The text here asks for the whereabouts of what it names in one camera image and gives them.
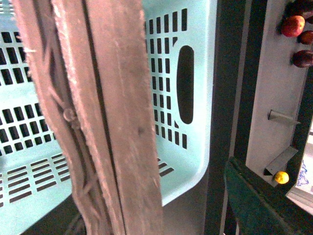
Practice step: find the yellow lemon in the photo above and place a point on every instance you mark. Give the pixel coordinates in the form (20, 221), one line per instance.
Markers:
(281, 177)

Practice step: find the small dark red apple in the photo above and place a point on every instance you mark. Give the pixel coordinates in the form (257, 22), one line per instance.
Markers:
(306, 37)

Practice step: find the light blue plastic basket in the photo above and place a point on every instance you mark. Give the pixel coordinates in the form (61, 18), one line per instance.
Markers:
(107, 102)

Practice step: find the black upper produce tray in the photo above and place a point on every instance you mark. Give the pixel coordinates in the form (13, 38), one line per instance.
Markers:
(272, 82)

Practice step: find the dark red apple centre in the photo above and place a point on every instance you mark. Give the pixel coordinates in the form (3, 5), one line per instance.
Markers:
(302, 8)

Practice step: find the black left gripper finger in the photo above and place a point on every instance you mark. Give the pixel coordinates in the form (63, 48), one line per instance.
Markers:
(259, 208)

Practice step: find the white chest freezer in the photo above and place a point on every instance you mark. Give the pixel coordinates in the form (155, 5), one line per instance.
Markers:
(302, 193)

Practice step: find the dark red apple right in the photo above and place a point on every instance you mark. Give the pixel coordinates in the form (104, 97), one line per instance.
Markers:
(303, 59)

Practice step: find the black triangular divider right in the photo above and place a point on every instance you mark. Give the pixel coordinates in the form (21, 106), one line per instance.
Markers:
(280, 161)

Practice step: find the red yellow apple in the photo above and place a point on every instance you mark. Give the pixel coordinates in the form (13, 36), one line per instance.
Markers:
(293, 26)

